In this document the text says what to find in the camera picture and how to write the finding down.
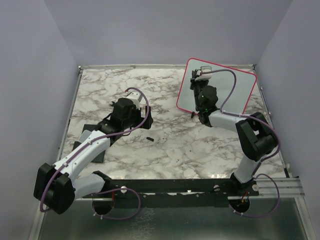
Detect red framed whiteboard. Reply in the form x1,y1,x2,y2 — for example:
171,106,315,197
176,58,257,114

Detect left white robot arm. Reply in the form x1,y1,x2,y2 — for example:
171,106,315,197
33,98,153,214

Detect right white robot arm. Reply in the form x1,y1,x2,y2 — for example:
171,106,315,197
190,68,281,196

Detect grey whiteboard eraser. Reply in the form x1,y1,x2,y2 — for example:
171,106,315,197
77,130,92,144

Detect black foam pad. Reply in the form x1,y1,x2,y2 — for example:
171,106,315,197
68,124,111,166

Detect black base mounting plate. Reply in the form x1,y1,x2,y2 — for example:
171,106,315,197
82,171,260,208

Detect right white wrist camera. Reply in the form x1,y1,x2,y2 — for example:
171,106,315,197
195,66,212,81

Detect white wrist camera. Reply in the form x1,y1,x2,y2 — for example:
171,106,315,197
195,66,212,81
126,91,143,108

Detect blue handled pliers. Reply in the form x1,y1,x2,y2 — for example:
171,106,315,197
110,101,117,107

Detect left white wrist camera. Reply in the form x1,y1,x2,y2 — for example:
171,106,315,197
126,91,143,108

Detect aluminium table frame rail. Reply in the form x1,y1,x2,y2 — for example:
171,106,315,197
55,66,83,162

